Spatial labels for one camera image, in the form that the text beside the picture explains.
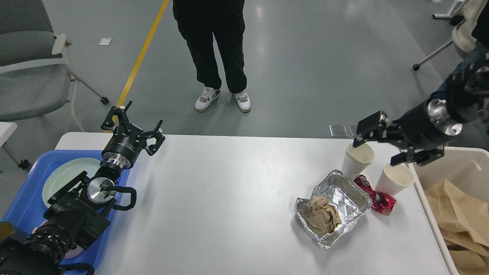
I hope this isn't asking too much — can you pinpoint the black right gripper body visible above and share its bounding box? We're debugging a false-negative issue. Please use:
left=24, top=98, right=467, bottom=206
left=388, top=99, right=463, bottom=150

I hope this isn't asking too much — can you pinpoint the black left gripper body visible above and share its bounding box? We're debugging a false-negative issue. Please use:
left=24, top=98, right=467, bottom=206
left=101, top=130, right=149, bottom=171

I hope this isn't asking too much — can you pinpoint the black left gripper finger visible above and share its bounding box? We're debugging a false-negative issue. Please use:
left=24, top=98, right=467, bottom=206
left=101, top=101, right=132, bottom=133
left=143, top=121, right=166, bottom=155

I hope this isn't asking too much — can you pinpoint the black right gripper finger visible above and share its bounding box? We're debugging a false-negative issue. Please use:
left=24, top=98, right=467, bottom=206
left=390, top=147, right=445, bottom=167
left=353, top=111, right=392, bottom=148

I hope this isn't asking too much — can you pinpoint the white paper cup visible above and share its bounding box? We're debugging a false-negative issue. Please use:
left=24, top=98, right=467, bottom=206
left=374, top=164, right=415, bottom=197
left=339, top=143, right=374, bottom=180

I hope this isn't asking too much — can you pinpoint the crushed red snack wrapper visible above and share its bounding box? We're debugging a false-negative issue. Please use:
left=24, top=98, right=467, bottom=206
left=353, top=175, right=397, bottom=216

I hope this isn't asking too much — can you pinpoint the green plate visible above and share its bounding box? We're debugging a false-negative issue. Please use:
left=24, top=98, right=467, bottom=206
left=42, top=158, right=100, bottom=208

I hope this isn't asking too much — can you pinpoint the brown paper bag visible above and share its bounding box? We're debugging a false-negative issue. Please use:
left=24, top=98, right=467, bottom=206
left=424, top=179, right=489, bottom=275

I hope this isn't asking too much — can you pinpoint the aluminium foil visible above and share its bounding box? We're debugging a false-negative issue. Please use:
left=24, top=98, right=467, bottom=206
left=295, top=170, right=372, bottom=249

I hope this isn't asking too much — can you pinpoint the brown paper ball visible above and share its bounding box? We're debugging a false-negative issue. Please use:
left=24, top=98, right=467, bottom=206
left=303, top=196, right=342, bottom=236

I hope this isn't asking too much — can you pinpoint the dark teal mug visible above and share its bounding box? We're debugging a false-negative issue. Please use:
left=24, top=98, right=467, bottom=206
left=0, top=222, right=16, bottom=240

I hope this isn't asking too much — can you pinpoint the pink mug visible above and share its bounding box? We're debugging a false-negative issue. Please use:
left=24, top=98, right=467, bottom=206
left=63, top=246, right=84, bottom=260

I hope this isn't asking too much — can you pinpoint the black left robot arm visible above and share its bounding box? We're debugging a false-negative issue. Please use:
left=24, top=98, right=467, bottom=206
left=0, top=101, right=165, bottom=275

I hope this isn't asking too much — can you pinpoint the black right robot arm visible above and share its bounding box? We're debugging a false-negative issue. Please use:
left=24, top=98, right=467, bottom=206
left=353, top=59, right=488, bottom=166

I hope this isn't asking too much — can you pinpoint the grey floor plate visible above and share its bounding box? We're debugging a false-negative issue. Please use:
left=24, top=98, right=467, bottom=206
left=329, top=124, right=349, bottom=138
left=348, top=125, right=357, bottom=137

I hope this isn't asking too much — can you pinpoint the beige plastic bin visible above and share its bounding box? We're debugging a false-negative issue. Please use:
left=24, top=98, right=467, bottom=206
left=407, top=146, right=489, bottom=275

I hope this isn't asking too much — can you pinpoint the grey office chair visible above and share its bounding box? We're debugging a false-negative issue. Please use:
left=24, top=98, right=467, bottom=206
left=0, top=0, right=96, bottom=131

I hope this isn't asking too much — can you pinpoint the white side table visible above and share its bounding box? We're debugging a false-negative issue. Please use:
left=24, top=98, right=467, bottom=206
left=0, top=122, right=30, bottom=169

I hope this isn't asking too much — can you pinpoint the blue plastic tray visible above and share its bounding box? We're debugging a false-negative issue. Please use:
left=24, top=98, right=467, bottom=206
left=6, top=150, right=129, bottom=275

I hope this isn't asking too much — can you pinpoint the person in grey sweater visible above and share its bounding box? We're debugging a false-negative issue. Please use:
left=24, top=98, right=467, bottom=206
left=172, top=0, right=252, bottom=113

